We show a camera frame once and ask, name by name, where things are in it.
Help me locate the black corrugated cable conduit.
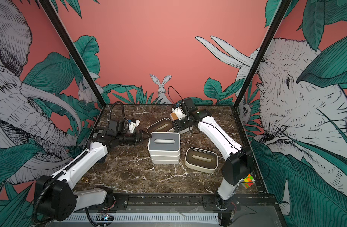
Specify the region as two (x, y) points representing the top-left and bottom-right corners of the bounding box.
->
(31, 101), (127, 225)

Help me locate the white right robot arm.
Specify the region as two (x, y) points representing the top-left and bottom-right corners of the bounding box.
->
(171, 110), (253, 201)

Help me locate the checkerboard calibration plate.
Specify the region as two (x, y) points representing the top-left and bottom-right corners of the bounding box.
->
(92, 128), (107, 137)

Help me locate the dark brown lid tissue box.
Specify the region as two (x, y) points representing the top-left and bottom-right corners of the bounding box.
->
(185, 147), (218, 174)
(147, 118), (174, 134)

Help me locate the white slotted cable duct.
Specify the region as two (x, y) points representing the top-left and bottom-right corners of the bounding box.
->
(52, 212), (219, 224)

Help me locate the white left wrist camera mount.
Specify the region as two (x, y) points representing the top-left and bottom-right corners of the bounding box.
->
(129, 118), (140, 133)

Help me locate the wood lid white tissue box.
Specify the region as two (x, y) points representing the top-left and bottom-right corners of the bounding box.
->
(170, 113), (189, 134)

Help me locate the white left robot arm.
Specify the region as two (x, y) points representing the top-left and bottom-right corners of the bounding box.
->
(31, 119), (152, 225)

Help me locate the black left frame post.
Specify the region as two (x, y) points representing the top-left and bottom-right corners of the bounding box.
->
(38, 1), (106, 109)

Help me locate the colourful puzzle cube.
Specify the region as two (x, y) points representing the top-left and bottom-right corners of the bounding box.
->
(241, 174), (256, 189)

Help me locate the black frame post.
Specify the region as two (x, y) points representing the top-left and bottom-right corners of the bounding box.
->
(38, 1), (106, 109)
(233, 0), (291, 109)

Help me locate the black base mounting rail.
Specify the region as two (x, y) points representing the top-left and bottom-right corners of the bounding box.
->
(48, 192), (278, 212)

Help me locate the grey lid white tissue box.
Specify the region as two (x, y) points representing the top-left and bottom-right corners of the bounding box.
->
(151, 159), (179, 165)

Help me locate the black right frame post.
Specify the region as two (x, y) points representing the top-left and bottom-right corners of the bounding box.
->
(233, 0), (291, 109)

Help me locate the small circuit board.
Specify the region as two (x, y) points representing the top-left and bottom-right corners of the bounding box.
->
(97, 214), (114, 221)

